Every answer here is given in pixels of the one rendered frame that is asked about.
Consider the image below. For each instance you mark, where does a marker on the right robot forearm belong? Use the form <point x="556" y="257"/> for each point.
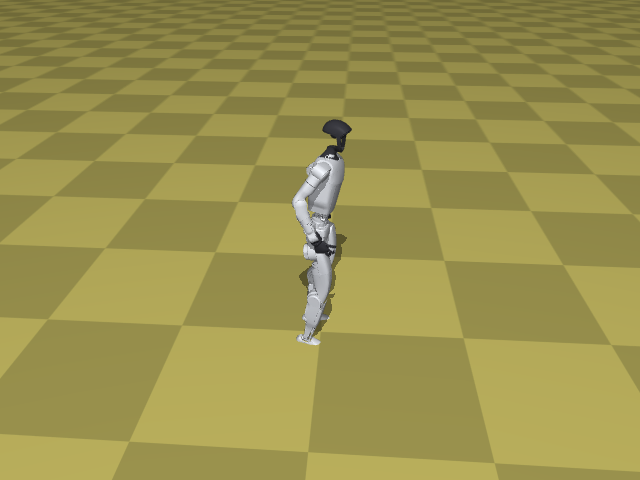
<point x="303" y="216"/>

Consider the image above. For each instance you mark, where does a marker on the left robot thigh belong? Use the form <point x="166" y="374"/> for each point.
<point x="331" y="240"/>

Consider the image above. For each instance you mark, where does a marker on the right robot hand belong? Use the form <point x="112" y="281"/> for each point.
<point x="321" y="246"/>

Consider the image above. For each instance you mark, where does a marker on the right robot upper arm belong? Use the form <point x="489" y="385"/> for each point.
<point x="317" y="175"/>

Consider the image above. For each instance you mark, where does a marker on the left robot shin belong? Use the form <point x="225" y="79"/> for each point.
<point x="310" y="286"/>

